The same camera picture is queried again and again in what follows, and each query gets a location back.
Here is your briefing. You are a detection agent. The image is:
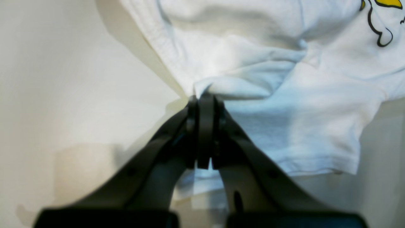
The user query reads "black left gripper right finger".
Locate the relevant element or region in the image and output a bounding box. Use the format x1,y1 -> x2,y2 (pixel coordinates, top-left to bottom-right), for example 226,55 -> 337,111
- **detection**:
202,95 -> 367,228

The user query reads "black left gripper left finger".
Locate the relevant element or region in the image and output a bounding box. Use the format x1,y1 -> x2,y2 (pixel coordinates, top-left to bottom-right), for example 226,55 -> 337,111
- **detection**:
34,96 -> 198,228

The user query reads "white t-shirt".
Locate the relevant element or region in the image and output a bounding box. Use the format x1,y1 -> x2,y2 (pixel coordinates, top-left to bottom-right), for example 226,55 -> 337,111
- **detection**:
119,0 -> 405,201

